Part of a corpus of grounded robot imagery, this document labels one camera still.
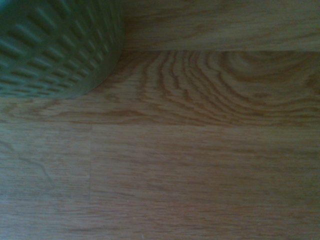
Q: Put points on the green textured ceramic holder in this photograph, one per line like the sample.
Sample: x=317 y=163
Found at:
x=50 y=45

